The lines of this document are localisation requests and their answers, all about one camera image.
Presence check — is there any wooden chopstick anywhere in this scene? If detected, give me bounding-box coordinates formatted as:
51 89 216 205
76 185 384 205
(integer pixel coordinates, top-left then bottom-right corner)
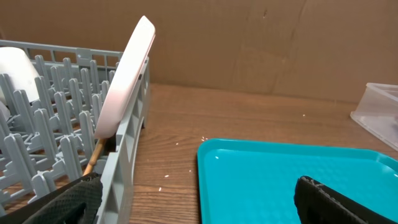
83 139 107 176

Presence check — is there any white round plate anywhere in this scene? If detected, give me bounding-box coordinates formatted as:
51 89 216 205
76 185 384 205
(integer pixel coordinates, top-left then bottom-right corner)
95 16 155 139

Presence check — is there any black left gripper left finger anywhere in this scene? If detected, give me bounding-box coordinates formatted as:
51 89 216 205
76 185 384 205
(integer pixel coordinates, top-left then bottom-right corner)
1 173 103 224

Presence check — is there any white bowl in rack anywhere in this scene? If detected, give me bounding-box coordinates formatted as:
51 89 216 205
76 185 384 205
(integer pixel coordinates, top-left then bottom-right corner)
1 47 39 103

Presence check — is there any teal serving tray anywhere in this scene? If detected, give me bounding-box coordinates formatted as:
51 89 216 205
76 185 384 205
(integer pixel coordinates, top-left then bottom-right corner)
197 139 397 223

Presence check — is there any clear plastic bin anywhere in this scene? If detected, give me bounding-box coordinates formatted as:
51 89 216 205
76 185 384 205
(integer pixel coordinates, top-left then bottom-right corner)
350 83 398 151

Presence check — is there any grey dishwasher rack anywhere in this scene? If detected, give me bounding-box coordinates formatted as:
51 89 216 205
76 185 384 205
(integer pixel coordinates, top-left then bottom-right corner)
1 40 150 223

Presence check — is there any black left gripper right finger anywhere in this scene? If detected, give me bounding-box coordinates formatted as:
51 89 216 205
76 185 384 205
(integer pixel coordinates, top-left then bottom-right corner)
294 176 397 224

